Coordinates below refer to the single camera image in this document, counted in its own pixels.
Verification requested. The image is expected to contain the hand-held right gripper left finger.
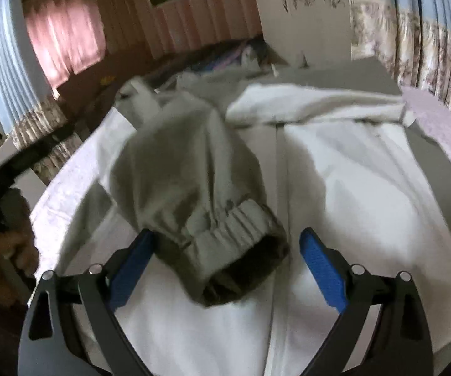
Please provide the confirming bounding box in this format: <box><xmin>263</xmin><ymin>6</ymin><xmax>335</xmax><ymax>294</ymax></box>
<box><xmin>17</xmin><ymin>228</ymin><xmax>158</xmax><ymax>376</ymax></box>

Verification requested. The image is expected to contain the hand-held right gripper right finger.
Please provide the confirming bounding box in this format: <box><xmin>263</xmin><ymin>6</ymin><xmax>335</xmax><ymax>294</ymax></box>
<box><xmin>299</xmin><ymin>227</ymin><xmax>433</xmax><ymax>376</ymax></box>

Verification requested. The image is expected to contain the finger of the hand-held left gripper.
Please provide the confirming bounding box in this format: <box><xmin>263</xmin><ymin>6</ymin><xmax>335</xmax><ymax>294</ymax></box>
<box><xmin>0</xmin><ymin>123</ymin><xmax>77</xmax><ymax>189</ymax></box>

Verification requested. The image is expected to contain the olive and cream jacket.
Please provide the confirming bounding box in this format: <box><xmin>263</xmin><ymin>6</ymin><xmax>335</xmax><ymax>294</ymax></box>
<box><xmin>69</xmin><ymin>63</ymin><xmax>451</xmax><ymax>376</ymax></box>

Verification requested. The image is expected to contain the brown bed headboard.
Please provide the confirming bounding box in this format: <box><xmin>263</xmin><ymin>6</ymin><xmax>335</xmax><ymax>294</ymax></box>
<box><xmin>57</xmin><ymin>63</ymin><xmax>132</xmax><ymax>104</ymax></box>

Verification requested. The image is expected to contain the blue floral curtain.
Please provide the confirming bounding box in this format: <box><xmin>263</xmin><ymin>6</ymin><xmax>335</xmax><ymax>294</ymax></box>
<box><xmin>347</xmin><ymin>0</ymin><xmax>451</xmax><ymax>134</ymax></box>
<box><xmin>0</xmin><ymin>0</ymin><xmax>85</xmax><ymax>173</ymax></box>

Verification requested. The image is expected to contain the pink window curtain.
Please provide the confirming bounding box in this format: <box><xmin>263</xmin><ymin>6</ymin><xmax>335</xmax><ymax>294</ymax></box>
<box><xmin>24</xmin><ymin>0</ymin><xmax>106</xmax><ymax>89</ymax></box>

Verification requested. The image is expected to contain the bed with brown cover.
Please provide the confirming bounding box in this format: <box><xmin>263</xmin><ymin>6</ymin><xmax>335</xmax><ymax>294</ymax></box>
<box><xmin>92</xmin><ymin>39</ymin><xmax>267</xmax><ymax>98</ymax></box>

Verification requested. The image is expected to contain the pink floral tablecloth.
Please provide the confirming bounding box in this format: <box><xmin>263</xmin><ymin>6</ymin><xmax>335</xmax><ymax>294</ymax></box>
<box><xmin>30</xmin><ymin>86</ymin><xmax>451</xmax><ymax>376</ymax></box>

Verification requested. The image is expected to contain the striped bed blanket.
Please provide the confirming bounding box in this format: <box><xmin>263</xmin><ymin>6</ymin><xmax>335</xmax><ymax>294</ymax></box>
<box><xmin>186</xmin><ymin>41</ymin><xmax>267</xmax><ymax>73</ymax></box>

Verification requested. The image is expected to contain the white wardrobe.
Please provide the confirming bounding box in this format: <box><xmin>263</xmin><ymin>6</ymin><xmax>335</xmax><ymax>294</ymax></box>
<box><xmin>249</xmin><ymin>0</ymin><xmax>353</xmax><ymax>67</ymax></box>

